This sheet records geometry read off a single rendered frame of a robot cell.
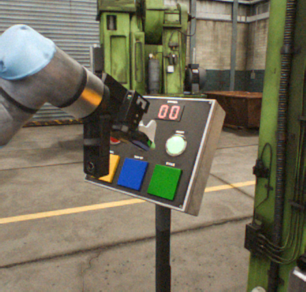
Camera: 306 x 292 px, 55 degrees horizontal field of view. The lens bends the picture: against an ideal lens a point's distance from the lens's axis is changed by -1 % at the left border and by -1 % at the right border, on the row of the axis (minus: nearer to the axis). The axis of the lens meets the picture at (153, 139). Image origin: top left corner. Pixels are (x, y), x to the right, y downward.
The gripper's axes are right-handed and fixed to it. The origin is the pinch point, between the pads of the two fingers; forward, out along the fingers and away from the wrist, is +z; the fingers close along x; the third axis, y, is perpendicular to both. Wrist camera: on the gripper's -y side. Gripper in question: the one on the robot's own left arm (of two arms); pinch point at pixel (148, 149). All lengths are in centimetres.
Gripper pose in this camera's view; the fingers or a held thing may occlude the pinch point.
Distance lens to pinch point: 64.2
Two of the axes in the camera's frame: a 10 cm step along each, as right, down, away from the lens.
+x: -8.0, -1.3, 5.9
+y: 3.0, -9.3, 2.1
